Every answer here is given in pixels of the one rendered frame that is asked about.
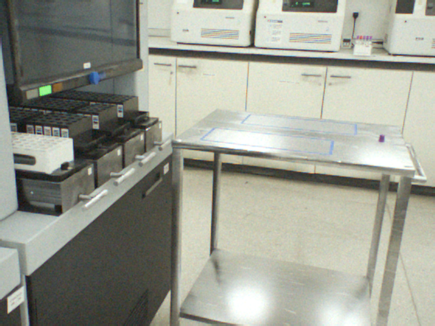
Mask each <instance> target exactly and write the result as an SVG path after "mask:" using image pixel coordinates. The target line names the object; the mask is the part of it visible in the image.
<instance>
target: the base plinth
mask: <svg viewBox="0 0 435 326"><path fill-rule="evenodd" d="M183 166H185V167H191V168H209V169H213V167H214V161H208V160H201V159H195V158H183ZM221 171H227V172H239V173H244V174H251V175H262V176H269V177H275V178H281V179H293V180H305V181H312V182H323V183H329V184H336V185H341V186H354V187H360V188H367V189H378V190H379V187H380V183H381V181H379V180H373V179H360V178H354V177H346V176H339V175H327V174H321V173H310V172H299V171H292V170H287V169H281V168H264V167H258V166H252V165H243V164H241V165H240V164H233V163H227V162H222V163H221ZM397 188H398V182H390V183H389V187H388V191H392V192H397ZM410 194H416V195H424V196H435V187H430V186H419V185H412V186H411V190H410Z"/></svg>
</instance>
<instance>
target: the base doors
mask: <svg viewBox="0 0 435 326"><path fill-rule="evenodd" d="M157 62H158V63H159V64H172V67H171V66H164V65H156V64H154V63H157ZM181 64H182V65H184V66H197V68H180V67H178V65H181ZM326 68H327V67H319V66H308V65H287V64H267V63H256V62H244V61H221V60H210V59H198V58H187V57H167V56H157V55H148V69H149V72H148V90H149V116H152V117H158V118H159V120H162V132H167V133H174V139H175V138H176V136H177V137H178V136H179V135H180V134H182V133H183V132H185V131H186V130H188V129H189V128H190V127H191V126H194V125H195V124H196V123H198V122H200V120H202V119H203V118H204V117H205V116H209V115H210V113H212V112H213V111H215V110H216V109H229V110H236V111H243V112H245V108H246V112H252V113H265V114H280V115H288V116H303V117H311V118H318V119H321V113H322V119H326V120H340V121H347V122H363V123H377V124H385V125H393V126H398V127H399V129H400V131H401V133H402V136H403V139H404V141H405V143H406V144H412V145H413V147H414V150H415V152H416V155H417V157H418V159H419V163H420V165H421V168H422V170H423V173H424V174H425V176H426V183H425V184H421V183H415V182H412V185H419V186H430V187H435V72H424V71H421V72H411V71H389V70H378V69H366V68H363V69H355V68H333V67H328V70H327V75H326ZM170 71H173V75H171V78H172V80H171V85H169V77H170ZM248 71H249V77H248ZM201 72H203V73H209V74H215V75H216V77H210V76H205V75H201ZM303 73H305V74H309V75H321V76H303V75H301V74H303ZM325 75H326V83H325ZM330 75H342V76H347V75H349V76H351V78H337V77H330ZM411 79H412V81H411ZM278 80H289V81H295V84H292V83H278ZM247 82H248V89H247ZM318 83H321V84H322V85H321V86H318ZM329 83H331V84H332V85H331V86H329ZM410 83H411V85H410ZM324 87H325V95H324V101H323V108H322V100H323V94H324ZM176 88H177V91H176ZM409 88H410V89H409ZM246 95H247V101H246ZM408 96H409V97H408ZM407 100H408V102H407ZM406 104H407V106H406ZM405 109H406V111H405ZM404 118H405V119H404ZM403 122H404V123H403ZM402 126H403V128H402ZM183 157H184V158H195V159H201V160H208V161H213V160H214V153H212V152H206V151H195V150H189V149H183ZM221 162H227V163H233V164H240V165H241V164H243V165H252V166H258V167H264V168H281V169H287V170H292V171H299V172H310V173H314V170H315V173H321V174H327V175H339V176H346V177H354V178H360V179H373V180H379V181H381V173H377V172H366V171H359V170H347V169H341V168H330V167H324V166H317V165H316V166H314V165H306V164H299V163H293V162H287V161H276V160H270V159H264V158H247V157H242V156H235V155H229V154H221Z"/></svg>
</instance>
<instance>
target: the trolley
mask: <svg viewBox="0 0 435 326"><path fill-rule="evenodd" d="M379 134H384V135H385V142H384V143H381V142H378V138H379ZM171 147H172V237H171V300H170V325H169V326H180V318H185V319H188V320H192V321H198V322H201V323H205V324H214V325H218V326H373V325H372V324H371V311H370V301H371V293H372V288H373V284H374V275H375V274H374V270H375V266H376V261H377V256H378V249H379V244H380V239H381V232H382V230H381V227H382V223H383V218H384V213H385V205H386V200H387V196H388V187H389V183H390V178H391V175H400V176H399V181H398V188H397V193H396V197H397V198H396V201H395V210H394V214H393V218H392V223H391V231H390V235H389V240H388V252H387V256H386V261H385V269H384V273H383V278H382V283H381V295H380V299H379V304H378V312H377V316H376V321H375V326H387V323H388V315H389V311H390V303H391V299H392V291H393V287H394V283H395V275H396V267H397V262H398V256H399V251H400V247H401V242H402V235H403V231H404V223H405V215H406V211H407V206H408V202H409V195H410V190H411V186H412V182H415V183H421V184H425V183H426V176H425V174H424V173H423V170H422V168H421V165H420V163H419V159H418V157H417V155H416V152H415V150H414V147H413V145H412V144H406V143H405V141H404V139H403V136H402V133H401V131H400V129H399V127H398V126H393V125H385V124H377V123H363V122H347V121H340V120H326V119H318V118H311V117H303V116H288V115H280V114H265V113H252V112H243V111H236V110H229V109H216V110H215V111H213V112H212V113H210V115H209V116H205V117H204V118H203V119H202V120H200V122H198V123H196V124H195V125H194V126H191V127H190V128H189V129H188V130H186V131H185V132H183V133H182V134H180V135H179V136H178V137H176V138H175V139H173V140H172V141H171ZM183 149H189V150H195V151H206V152H212V153H214V167H213V184H212V201H211V236H210V258H209V259H208V260H207V263H206V264H205V266H204V267H203V269H202V271H201V272H200V274H199V275H198V278H197V280H196V282H195V283H194V284H193V287H192V288H191V290H190V291H189V292H188V294H187V295H186V298H185V300H184V302H183V304H182V306H180V292H181V255H182V218H183ZM408 149H409V151H408ZM409 152H410V154H411V157H412V158H411V157H410V155H409ZM221 154H229V155H235V156H242V157H247V158H264V159H270V160H276V161H287V162H293V163H299V164H306V165H317V166H324V167H330V168H341V169H347V170H359V171H366V172H377V173H381V183H380V187H379V192H378V200H377V209H376V214H375V219H374V227H373V233H372V237H371V246H370V251H369V260H368V265H367V273H366V276H360V275H356V274H352V273H347V272H339V271H335V270H331V269H323V268H319V267H314V266H310V265H302V264H297V263H293V262H285V261H281V260H277V259H272V258H265V257H261V256H256V255H249V254H244V253H241V252H236V251H229V250H224V249H220V248H218V228H219V213H220V197H221ZM412 159H413V162H414V164H415V166H416V170H417V172H418V174H419V175H415V174H416V170H415V167H414V164H413V162H412Z"/></svg>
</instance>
